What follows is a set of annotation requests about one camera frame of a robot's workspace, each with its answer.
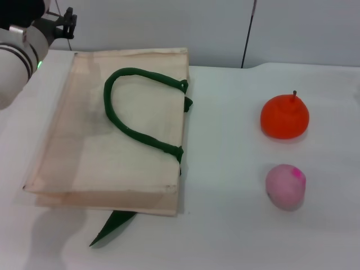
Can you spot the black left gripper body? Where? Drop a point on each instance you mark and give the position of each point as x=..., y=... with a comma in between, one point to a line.
x=52, y=26

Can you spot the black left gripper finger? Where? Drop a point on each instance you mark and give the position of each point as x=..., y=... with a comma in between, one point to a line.
x=69, y=31
x=71, y=19

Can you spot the orange toy fruit with stem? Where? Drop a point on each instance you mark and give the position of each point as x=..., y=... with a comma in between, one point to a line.
x=284, y=118

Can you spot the pink toy peach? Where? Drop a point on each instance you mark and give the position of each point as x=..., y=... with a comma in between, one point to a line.
x=285, y=187

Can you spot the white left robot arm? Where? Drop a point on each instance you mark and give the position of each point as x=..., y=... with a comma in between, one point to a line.
x=14, y=64

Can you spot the thin dark background pole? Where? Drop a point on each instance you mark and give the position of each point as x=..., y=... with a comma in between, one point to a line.
x=249, y=33

